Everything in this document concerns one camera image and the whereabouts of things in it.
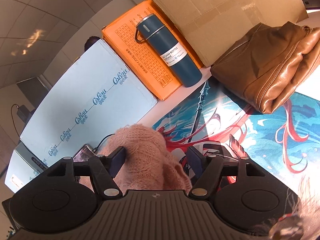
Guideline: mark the brown leather bag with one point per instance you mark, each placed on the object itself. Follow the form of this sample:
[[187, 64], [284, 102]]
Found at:
[[267, 64]]

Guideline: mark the light blue carton box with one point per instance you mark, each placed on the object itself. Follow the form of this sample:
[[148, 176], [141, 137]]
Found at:
[[95, 97]]

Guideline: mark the dark-haired person behind boxes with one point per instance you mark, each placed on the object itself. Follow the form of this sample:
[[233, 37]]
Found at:
[[91, 40]]

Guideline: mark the anime print desk mat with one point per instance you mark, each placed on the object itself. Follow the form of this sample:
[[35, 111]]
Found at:
[[213, 120]]

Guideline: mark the smartphone with lit screen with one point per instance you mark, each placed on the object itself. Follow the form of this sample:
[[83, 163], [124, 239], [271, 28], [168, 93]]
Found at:
[[84, 154]]

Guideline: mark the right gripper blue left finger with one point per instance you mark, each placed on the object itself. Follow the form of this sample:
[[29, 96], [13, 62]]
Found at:
[[104, 169]]

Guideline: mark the black wall adapter box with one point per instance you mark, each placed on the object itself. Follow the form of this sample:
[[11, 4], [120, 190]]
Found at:
[[23, 113]]

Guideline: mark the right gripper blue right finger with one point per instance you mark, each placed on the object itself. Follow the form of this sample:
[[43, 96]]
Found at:
[[207, 170]]

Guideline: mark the pink knitted sweater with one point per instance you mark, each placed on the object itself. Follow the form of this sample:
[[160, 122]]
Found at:
[[148, 164]]

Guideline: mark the brown cardboard box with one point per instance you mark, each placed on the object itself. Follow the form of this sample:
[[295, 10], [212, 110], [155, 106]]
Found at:
[[212, 26]]

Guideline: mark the dark blue vacuum bottle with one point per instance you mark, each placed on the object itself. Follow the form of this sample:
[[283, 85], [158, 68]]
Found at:
[[167, 46]]

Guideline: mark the orange carton box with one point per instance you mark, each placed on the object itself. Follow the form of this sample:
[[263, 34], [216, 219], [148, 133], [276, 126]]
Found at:
[[140, 57]]

